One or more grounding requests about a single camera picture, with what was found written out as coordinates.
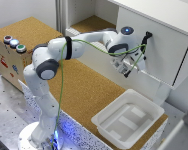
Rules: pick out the green button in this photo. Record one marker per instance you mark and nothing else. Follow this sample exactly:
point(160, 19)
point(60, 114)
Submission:
point(20, 48)

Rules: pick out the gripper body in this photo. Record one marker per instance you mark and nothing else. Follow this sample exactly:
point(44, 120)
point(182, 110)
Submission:
point(126, 64)

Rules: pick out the red button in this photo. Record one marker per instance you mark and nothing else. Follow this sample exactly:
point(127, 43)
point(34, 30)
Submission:
point(8, 38)

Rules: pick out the white plastic box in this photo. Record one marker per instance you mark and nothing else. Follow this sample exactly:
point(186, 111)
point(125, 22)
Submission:
point(127, 120)

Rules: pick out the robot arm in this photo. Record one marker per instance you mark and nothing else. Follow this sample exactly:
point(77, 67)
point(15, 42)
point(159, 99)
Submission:
point(44, 90)

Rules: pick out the white sliding door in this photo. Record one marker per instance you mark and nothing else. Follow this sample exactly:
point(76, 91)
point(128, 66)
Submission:
point(164, 50)

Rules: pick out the blue button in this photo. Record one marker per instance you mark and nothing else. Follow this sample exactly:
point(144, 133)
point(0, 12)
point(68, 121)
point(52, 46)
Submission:
point(14, 43)

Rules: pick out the white cabinet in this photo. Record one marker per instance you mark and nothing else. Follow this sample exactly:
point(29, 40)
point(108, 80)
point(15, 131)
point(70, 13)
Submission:
point(160, 10)

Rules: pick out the wooden drawer box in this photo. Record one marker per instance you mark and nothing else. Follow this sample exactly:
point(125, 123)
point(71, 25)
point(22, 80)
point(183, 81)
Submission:
point(27, 31)

